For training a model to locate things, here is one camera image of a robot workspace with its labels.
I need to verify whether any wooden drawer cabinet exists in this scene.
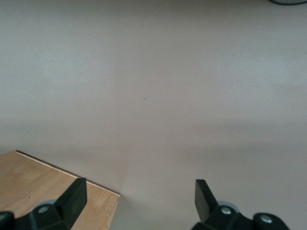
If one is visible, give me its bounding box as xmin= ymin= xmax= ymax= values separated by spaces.
xmin=0 ymin=150 xmax=120 ymax=230

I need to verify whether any large table cover mat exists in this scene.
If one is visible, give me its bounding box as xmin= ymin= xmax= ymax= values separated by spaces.
xmin=0 ymin=0 xmax=307 ymax=230

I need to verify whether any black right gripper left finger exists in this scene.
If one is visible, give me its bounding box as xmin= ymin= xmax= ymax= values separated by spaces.
xmin=0 ymin=178 xmax=88 ymax=230

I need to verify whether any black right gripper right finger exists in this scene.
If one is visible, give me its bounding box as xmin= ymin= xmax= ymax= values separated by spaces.
xmin=190 ymin=179 xmax=289 ymax=230

